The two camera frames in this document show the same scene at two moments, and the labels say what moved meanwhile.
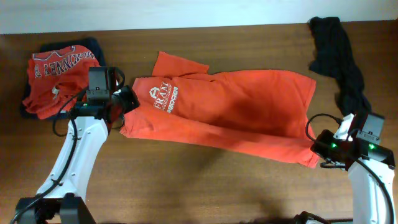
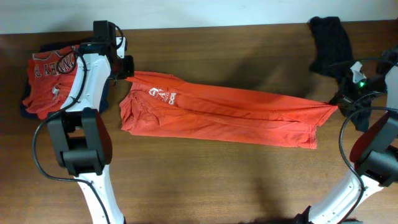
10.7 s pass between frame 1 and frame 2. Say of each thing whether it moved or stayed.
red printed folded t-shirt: stayed
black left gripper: moved
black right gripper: moved
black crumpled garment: stayed
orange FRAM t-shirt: moved
